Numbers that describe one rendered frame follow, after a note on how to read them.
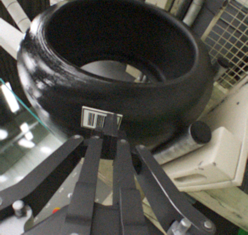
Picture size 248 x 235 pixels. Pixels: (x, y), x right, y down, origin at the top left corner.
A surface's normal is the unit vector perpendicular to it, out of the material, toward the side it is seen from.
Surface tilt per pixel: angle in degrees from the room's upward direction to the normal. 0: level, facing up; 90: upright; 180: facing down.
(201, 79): 101
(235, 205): 90
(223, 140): 90
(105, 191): 90
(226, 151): 90
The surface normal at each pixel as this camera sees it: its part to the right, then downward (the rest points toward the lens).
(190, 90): 0.28, -0.33
